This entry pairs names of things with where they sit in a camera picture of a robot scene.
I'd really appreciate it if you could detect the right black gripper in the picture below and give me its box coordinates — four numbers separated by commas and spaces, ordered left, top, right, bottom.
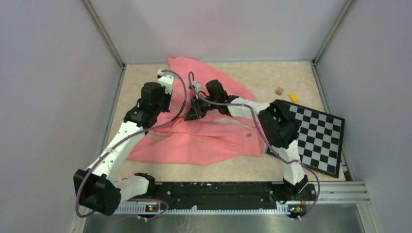
187, 96, 219, 122

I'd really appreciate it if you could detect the pink zip-up jacket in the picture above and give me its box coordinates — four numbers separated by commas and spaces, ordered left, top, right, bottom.
127, 57, 264, 166

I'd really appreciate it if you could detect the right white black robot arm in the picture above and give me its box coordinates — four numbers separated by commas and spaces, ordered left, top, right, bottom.
184, 78, 308, 203

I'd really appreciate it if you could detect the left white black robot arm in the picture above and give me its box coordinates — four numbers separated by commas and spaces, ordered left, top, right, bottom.
73, 81, 172, 217

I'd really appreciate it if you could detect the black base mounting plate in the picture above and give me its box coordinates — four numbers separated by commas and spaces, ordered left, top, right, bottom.
135, 182, 317, 210

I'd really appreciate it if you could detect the small wooden cube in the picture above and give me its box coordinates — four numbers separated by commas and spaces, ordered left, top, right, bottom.
275, 87, 284, 96

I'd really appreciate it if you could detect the small yellow block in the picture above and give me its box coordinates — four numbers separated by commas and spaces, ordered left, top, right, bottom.
289, 93, 299, 103

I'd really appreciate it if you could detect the black white checkerboard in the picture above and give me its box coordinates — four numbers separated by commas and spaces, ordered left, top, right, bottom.
282, 100, 345, 178

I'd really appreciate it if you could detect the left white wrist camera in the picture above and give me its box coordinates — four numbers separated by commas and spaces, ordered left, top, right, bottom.
157, 69, 175, 95

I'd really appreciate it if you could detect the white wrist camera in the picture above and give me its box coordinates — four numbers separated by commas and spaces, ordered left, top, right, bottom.
157, 69, 175, 95
189, 81, 202, 98

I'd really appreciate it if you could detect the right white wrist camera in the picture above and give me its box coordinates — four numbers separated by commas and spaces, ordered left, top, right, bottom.
189, 81, 202, 98

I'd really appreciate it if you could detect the aluminium front rail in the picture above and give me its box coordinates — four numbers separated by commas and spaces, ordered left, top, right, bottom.
77, 182, 371, 216

